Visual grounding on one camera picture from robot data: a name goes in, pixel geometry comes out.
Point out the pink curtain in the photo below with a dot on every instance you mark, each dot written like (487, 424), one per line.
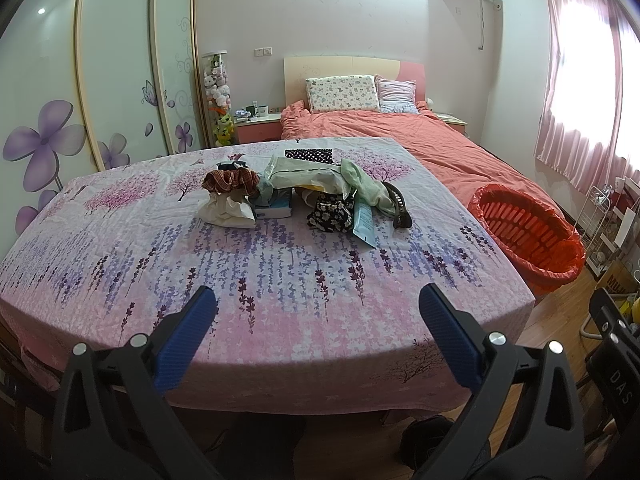
(589, 127)

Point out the cream pink headboard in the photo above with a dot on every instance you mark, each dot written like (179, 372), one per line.
(296, 69)

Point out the striped pink pillow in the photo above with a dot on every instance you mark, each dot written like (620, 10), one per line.
(396, 96)

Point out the black hair claw clip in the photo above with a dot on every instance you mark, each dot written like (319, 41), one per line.
(401, 217)

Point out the silver snack bag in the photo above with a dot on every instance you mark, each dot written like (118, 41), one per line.
(282, 172)

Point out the nightstand right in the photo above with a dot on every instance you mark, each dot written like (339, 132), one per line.
(454, 122)

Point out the red laundry basket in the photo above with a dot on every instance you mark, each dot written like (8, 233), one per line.
(545, 250)

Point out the black polka dot hairbrush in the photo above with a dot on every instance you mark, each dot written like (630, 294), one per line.
(323, 155)

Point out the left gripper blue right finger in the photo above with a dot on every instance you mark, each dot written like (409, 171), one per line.
(457, 335)

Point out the white wire rack shelf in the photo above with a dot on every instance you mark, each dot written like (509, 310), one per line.
(610, 221)

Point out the pink nightstand left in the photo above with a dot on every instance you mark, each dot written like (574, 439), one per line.
(259, 129)

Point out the floral white pillow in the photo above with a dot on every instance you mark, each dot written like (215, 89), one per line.
(335, 93)

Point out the black floral scrunchie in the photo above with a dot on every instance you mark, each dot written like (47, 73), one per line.
(332, 213)

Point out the floral pink purple tablecloth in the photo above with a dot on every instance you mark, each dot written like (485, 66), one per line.
(309, 322)

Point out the light green cloth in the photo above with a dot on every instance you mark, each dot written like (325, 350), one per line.
(371, 191)

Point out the floral sliding wardrobe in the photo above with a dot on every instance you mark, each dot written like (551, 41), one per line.
(89, 85)

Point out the bed with coral duvet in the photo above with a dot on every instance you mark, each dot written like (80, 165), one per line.
(456, 161)

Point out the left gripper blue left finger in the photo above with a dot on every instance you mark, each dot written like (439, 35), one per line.
(178, 336)

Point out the brown ruffled scrunchie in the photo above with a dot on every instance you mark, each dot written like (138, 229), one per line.
(225, 181)

